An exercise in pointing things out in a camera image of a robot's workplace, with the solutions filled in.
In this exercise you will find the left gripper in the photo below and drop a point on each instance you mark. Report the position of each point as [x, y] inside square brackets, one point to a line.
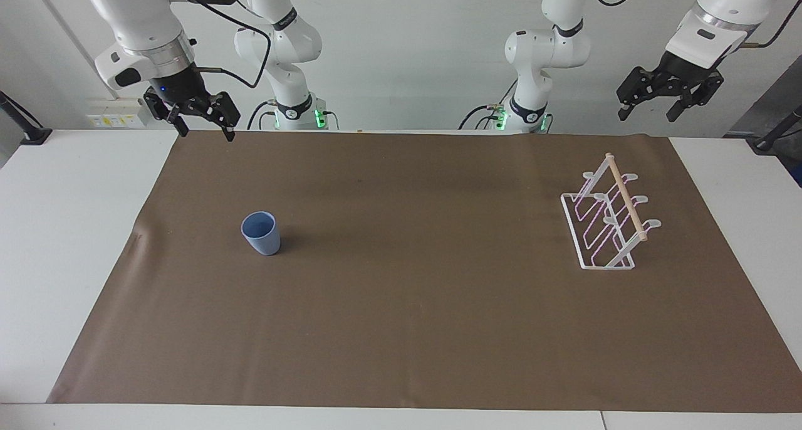
[686, 68]

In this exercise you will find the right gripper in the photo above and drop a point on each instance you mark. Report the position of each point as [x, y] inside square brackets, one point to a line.
[178, 85]

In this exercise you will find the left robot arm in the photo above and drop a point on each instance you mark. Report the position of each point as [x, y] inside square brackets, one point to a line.
[539, 47]

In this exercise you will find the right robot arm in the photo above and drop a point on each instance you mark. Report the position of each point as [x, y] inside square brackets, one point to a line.
[141, 22]

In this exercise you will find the blue cup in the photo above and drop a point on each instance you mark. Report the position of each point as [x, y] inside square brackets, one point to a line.
[262, 235]

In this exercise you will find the white power strip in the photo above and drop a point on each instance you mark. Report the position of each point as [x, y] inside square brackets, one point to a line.
[116, 113]

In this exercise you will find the black stand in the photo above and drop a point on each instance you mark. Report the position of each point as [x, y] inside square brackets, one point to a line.
[774, 136]
[28, 131]

